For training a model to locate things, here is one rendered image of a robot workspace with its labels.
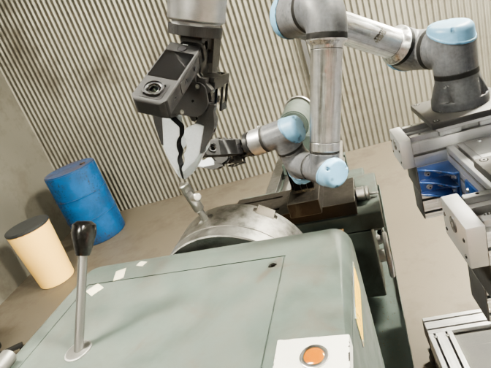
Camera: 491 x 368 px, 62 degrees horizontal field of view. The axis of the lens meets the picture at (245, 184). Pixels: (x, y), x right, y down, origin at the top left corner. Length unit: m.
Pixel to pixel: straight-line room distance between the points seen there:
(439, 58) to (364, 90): 3.05
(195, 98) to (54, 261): 3.50
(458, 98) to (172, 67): 0.92
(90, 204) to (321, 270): 3.87
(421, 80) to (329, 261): 3.91
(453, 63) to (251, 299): 0.92
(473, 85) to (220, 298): 0.95
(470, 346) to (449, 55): 1.11
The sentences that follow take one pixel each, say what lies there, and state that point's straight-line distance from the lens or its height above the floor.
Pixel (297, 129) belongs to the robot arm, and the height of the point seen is 1.27.
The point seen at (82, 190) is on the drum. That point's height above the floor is 0.58.
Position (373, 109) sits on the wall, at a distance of 4.35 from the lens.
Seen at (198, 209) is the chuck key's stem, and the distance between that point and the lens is 0.82.
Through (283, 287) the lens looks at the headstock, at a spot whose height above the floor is 1.25.
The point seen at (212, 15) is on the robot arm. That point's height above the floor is 1.59.
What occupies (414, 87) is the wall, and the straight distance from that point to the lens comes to 4.40.
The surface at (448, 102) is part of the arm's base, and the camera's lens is 1.30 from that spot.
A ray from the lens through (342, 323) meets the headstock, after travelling 0.47.
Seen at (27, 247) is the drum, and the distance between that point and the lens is 3.91.
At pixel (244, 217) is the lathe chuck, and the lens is 0.80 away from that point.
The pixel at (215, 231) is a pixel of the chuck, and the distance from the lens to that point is 0.77.
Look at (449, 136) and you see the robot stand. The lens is 1.30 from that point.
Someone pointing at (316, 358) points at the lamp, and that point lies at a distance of 0.43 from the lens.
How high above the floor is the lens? 1.57
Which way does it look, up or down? 21 degrees down
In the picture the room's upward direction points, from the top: 19 degrees counter-clockwise
